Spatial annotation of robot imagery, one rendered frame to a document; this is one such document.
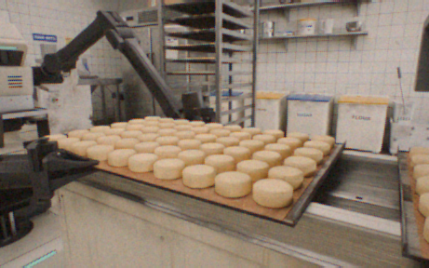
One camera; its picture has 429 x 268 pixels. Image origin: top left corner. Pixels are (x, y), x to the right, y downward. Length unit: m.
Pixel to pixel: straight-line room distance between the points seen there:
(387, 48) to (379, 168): 3.80
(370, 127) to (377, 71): 0.93
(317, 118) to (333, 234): 3.48
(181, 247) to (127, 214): 0.13
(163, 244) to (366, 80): 4.06
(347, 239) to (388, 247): 0.04
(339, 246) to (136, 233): 0.35
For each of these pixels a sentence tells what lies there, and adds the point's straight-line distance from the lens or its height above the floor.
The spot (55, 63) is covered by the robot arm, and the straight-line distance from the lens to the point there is 1.35.
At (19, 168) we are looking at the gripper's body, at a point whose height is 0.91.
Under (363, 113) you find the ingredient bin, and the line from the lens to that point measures 3.75.
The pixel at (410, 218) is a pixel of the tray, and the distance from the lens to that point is 0.40.
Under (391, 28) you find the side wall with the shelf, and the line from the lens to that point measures 4.41.
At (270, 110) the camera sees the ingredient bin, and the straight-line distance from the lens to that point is 3.97.
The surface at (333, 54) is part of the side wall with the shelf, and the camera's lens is 4.42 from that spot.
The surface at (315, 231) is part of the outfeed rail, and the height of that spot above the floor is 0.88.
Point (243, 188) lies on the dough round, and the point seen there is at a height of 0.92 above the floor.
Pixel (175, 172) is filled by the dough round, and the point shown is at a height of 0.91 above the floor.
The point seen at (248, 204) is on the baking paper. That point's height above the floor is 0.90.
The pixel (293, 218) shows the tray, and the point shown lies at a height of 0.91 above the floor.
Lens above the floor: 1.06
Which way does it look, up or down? 13 degrees down
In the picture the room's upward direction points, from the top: straight up
